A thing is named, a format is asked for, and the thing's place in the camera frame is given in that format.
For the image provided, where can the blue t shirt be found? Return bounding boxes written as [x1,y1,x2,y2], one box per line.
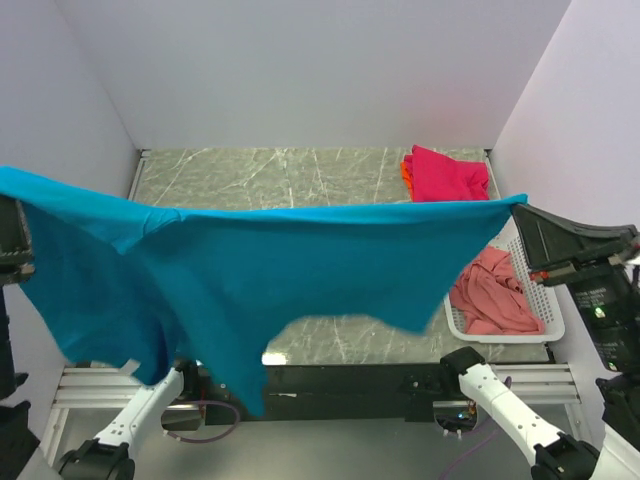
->
[1,167,527,415]

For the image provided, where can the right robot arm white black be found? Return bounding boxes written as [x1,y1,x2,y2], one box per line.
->
[441,205,639,479]

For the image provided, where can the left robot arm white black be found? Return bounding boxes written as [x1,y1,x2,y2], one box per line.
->
[1,196,185,479]

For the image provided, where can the white plastic laundry basket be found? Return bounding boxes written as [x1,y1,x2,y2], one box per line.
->
[444,220,565,344]

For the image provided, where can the salmon pink t shirt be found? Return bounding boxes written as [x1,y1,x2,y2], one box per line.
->
[449,246,545,336]

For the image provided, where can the magenta folded t shirt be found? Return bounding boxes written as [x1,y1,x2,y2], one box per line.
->
[402,145,490,202]

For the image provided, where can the orange folded t shirt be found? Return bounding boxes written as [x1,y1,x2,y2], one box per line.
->
[400,161,414,200]

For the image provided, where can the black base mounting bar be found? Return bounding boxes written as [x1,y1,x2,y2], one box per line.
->
[181,363,466,425]

